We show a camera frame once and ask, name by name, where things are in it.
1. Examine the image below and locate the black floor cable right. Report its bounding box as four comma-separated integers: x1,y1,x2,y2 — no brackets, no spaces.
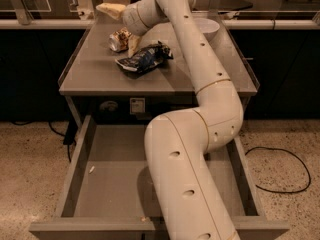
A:
244,146,312,195

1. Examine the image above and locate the blue chip bag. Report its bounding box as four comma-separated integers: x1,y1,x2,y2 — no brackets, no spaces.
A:
115,41,173,73

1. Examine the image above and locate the white label sticker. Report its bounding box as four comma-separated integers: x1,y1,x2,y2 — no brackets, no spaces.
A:
130,98,145,114

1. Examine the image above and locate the white ceramic bowl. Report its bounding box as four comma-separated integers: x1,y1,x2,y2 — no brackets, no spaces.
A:
195,18,220,42

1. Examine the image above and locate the black floor cable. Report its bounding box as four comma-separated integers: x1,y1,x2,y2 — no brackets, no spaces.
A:
244,146,312,195
9,119,78,163

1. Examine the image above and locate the open grey top drawer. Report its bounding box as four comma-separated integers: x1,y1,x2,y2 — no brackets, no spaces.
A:
29,115,289,240

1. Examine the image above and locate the grey metal cabinet table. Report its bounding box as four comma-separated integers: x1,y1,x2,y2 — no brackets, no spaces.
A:
57,11,260,129

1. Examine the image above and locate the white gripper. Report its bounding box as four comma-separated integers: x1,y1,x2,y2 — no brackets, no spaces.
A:
96,2,151,58

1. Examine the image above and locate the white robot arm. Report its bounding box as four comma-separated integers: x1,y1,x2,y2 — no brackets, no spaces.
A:
96,0,243,240

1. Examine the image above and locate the black floor cable left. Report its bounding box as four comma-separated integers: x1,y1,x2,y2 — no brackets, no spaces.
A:
9,119,78,163

